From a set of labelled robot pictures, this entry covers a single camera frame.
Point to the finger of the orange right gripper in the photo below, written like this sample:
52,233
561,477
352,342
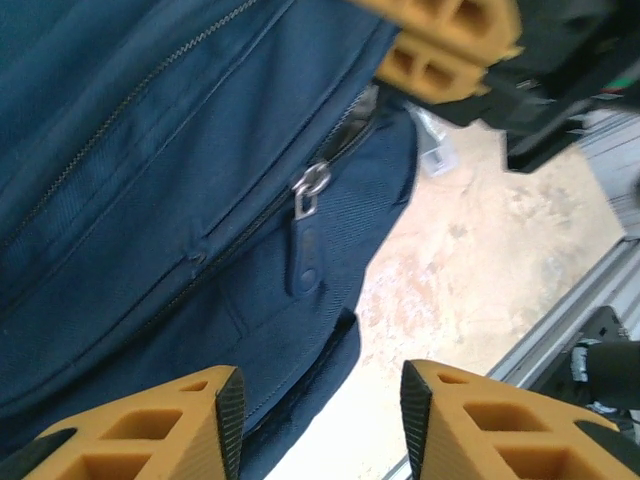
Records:
450,20
430,70

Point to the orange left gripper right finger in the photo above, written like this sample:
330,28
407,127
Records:
500,435

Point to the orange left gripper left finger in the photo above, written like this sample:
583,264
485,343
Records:
150,435

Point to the navy blue backpack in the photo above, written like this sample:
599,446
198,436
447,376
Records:
150,175

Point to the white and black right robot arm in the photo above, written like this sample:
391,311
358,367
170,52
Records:
615,370

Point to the aluminium rail frame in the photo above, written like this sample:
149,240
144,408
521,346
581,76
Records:
560,325

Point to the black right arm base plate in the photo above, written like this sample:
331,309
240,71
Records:
607,322

